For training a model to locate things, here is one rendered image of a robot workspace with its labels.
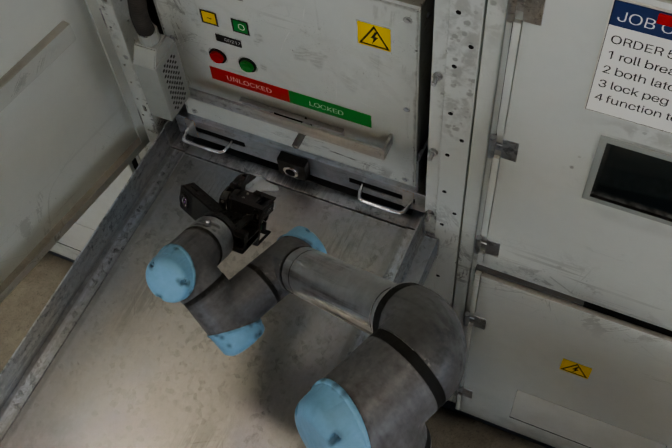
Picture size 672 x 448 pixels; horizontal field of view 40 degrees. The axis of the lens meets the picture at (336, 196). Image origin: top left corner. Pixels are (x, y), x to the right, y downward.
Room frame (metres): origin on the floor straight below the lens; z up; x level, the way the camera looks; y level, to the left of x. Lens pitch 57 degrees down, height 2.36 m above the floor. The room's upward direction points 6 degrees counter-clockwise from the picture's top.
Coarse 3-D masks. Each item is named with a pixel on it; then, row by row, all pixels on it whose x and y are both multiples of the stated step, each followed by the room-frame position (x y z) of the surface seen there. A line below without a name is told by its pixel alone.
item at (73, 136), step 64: (0, 0) 1.08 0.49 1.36; (64, 0) 1.17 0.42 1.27; (0, 64) 1.04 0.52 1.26; (64, 64) 1.13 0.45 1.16; (0, 128) 1.00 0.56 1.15; (64, 128) 1.08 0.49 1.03; (128, 128) 1.19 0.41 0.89; (0, 192) 0.95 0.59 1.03; (64, 192) 1.04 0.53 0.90; (0, 256) 0.90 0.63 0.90
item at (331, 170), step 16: (208, 128) 1.15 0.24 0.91; (224, 128) 1.13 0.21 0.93; (224, 144) 1.13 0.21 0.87; (240, 144) 1.11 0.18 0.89; (256, 144) 1.09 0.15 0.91; (272, 144) 1.08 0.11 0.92; (272, 160) 1.08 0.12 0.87; (320, 160) 1.03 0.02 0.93; (320, 176) 1.03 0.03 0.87; (336, 176) 1.01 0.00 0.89; (352, 176) 1.00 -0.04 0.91; (368, 176) 0.98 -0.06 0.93; (368, 192) 0.98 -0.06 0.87; (384, 192) 0.97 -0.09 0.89; (400, 192) 0.95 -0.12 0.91; (416, 192) 0.93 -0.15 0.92; (416, 208) 0.93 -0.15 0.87
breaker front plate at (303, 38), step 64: (192, 0) 1.14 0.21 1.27; (256, 0) 1.08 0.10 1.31; (320, 0) 1.02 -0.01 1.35; (384, 0) 0.97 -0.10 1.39; (192, 64) 1.16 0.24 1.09; (256, 64) 1.09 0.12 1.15; (320, 64) 1.03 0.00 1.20; (384, 64) 0.97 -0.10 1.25; (256, 128) 1.10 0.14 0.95; (320, 128) 1.03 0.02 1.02; (384, 128) 0.98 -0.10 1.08
